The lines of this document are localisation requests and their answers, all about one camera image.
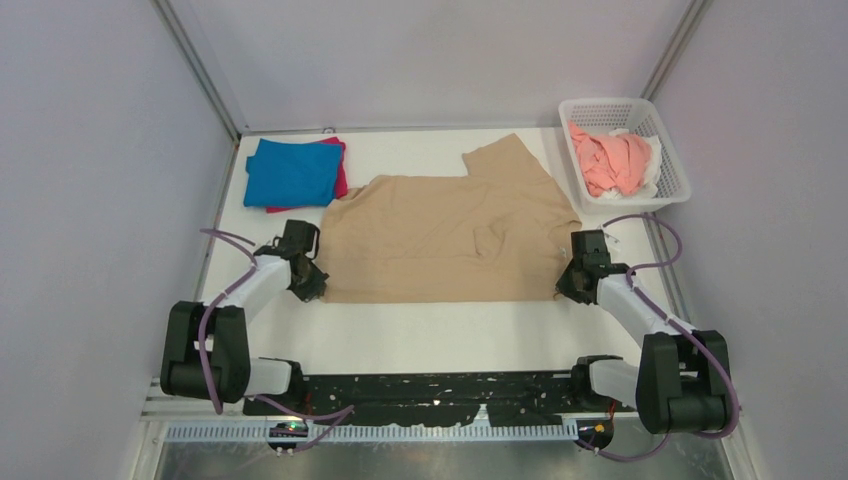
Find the red folded t shirt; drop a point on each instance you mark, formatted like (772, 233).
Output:
(341, 187)

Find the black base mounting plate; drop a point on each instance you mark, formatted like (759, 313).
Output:
(519, 398)

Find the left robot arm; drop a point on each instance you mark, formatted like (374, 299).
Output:
(207, 350)

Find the pink t shirt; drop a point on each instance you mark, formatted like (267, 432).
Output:
(611, 163)

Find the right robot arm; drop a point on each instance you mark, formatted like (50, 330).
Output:
(681, 383)

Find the beige t shirt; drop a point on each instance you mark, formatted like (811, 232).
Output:
(500, 232)

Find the white plastic laundry basket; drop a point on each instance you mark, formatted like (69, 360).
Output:
(667, 183)

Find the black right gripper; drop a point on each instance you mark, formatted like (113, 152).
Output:
(564, 286)

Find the aluminium frame rail right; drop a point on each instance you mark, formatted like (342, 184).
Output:
(675, 47)

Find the aluminium front rail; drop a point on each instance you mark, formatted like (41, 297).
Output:
(194, 420)

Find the aluminium frame rail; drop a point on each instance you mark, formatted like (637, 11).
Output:
(675, 47)
(183, 24)

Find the aluminium frame rail left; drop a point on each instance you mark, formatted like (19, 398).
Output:
(183, 24)

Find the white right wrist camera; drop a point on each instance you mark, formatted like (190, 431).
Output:
(612, 241)

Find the white t shirt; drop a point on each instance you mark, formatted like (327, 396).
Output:
(652, 166)

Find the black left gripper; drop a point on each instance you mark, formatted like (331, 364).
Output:
(315, 288)

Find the blue folded t shirt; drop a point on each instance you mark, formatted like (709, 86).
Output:
(293, 175)

